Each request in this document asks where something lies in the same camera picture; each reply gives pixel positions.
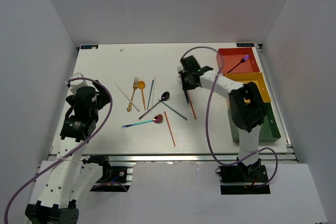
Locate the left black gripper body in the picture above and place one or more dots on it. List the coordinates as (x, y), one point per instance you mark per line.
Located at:
(102, 98)

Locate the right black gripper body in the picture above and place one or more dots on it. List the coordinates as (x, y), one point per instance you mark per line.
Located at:
(186, 82)

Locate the orange chopstick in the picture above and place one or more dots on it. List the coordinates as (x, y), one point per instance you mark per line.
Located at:
(192, 107)
(169, 127)

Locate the clear white chopstick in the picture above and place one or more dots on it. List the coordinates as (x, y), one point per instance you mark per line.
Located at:
(152, 92)

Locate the dark teal chopstick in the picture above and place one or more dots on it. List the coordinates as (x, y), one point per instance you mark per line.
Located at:
(176, 112)

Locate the gold fork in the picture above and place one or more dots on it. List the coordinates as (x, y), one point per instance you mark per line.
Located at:
(135, 86)

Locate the purple fork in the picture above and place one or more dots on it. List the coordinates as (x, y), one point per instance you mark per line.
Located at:
(243, 59)

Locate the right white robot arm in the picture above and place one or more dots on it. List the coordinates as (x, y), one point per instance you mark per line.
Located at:
(246, 105)

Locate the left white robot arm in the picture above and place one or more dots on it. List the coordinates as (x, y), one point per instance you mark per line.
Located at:
(58, 202)

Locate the black spoon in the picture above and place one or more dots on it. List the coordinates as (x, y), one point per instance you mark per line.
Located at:
(164, 97)

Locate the red container box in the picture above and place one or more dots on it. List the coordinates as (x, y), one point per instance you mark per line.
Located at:
(229, 57)

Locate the orange spoon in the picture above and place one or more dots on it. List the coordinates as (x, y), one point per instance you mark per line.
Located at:
(141, 86)

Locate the right blue table label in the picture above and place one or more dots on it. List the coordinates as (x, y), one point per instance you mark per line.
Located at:
(245, 44)

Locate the blue table label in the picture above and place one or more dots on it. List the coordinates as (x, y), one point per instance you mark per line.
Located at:
(245, 44)
(88, 47)

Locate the iridescent rainbow spoon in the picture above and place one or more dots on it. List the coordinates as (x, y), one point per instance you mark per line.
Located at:
(157, 120)

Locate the yellow container box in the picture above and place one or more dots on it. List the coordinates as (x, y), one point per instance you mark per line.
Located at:
(255, 77)

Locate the left blue table label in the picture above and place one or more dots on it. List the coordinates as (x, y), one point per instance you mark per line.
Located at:
(88, 47)

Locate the green container box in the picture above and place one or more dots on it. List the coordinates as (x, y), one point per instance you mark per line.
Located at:
(269, 132)

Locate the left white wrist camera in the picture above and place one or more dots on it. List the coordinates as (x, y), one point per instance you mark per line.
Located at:
(77, 82)

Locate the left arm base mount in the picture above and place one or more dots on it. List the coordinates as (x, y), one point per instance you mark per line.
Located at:
(115, 178)

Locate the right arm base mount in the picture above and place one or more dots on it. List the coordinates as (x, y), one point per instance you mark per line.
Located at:
(233, 182)

